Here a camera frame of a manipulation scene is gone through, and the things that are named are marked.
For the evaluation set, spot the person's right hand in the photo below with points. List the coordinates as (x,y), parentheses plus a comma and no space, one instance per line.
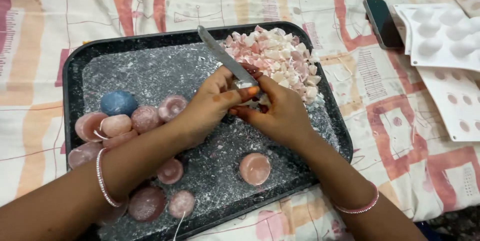
(281,117)

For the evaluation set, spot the person's left hand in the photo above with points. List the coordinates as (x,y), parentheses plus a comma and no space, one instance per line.
(208,102)

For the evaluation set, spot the whitish wax piece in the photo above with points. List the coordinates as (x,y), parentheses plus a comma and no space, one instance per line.
(262,100)

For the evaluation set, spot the steel table knife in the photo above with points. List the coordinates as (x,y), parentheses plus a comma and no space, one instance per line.
(221,53)

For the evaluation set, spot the pile of pink wax chunks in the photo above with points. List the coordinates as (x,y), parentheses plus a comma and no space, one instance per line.
(277,57)

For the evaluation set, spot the black rectangular tray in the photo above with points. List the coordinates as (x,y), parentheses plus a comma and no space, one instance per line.
(157,68)

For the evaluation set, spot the group of pink wax domes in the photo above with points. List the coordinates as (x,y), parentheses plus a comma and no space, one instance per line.
(145,119)

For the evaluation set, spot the blue wax dome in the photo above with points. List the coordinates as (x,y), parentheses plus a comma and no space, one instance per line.
(118,103)

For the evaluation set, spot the patterned pink orange bedsheet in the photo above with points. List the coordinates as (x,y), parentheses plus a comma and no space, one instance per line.
(375,121)

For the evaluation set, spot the beaded pink bangle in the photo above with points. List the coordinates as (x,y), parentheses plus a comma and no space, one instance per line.
(102,181)
(362,208)

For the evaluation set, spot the white candle wick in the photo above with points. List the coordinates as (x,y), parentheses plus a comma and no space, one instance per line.
(180,224)

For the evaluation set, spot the black smartphone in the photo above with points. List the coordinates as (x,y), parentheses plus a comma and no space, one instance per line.
(382,23)

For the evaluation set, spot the white silicone mould flat side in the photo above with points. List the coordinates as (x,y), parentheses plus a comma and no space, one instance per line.
(453,102)

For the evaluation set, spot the white silicone dome mould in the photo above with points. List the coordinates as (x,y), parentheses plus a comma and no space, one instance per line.
(442,34)

